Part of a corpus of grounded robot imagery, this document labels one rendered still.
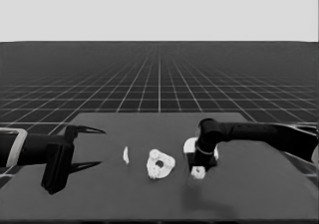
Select small white gear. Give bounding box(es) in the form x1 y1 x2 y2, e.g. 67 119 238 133
190 165 206 180
162 155 176 170
147 167 161 181
149 148 162 161

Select large thick white disc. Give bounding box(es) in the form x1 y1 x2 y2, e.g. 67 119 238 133
182 136 220 161

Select white round carrier with pins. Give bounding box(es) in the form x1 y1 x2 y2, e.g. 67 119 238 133
146 148 176 181

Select small thin white T-piece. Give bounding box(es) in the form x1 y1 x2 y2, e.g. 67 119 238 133
122 146 131 165

